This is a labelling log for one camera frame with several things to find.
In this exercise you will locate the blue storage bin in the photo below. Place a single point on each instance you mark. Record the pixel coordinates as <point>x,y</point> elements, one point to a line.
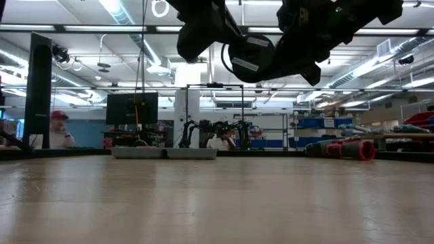
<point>312,122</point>
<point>271,143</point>

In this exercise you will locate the black monitor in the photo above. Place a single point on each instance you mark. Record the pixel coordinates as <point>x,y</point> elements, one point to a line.
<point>118,108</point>

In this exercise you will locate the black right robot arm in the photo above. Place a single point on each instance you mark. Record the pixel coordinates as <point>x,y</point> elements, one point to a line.
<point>366,13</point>

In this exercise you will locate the red shelf bin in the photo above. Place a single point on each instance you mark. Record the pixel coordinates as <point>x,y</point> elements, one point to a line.
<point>420,119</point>

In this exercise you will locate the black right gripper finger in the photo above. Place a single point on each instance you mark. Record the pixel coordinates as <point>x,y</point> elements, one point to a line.
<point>280,51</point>
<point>285,75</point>

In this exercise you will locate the grey plastic tool case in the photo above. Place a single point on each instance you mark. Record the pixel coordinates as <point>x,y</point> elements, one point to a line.
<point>162,153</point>

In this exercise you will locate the black background robot arm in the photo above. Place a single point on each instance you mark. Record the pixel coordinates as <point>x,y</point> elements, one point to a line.
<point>186,132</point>
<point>242,132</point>

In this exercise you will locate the person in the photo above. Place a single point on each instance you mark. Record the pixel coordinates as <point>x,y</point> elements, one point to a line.
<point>220,142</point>
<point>61,135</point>

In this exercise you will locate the black upright panel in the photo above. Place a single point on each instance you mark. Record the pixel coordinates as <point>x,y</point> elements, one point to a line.
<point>35,84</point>

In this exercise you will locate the teal grey device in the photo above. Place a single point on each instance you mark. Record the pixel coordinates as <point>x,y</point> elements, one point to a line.
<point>356,128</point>
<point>407,128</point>

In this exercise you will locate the black camera gantry frame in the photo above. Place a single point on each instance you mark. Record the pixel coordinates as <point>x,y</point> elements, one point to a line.
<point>215,85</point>

